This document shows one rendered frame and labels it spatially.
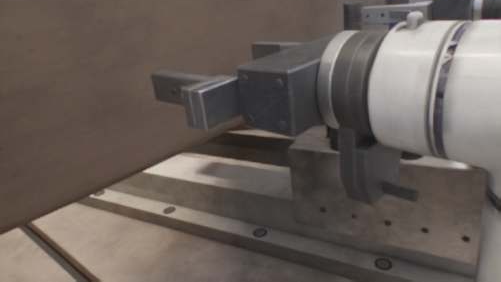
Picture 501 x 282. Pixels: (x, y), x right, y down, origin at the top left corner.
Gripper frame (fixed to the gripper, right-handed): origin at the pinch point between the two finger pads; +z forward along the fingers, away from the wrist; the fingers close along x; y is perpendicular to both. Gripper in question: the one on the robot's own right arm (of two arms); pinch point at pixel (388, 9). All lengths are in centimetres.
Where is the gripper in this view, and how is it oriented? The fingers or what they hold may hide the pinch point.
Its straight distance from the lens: 75.6
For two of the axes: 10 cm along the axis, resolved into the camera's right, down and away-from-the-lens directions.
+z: -8.3, -1.1, 5.5
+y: 1.2, 9.3, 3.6
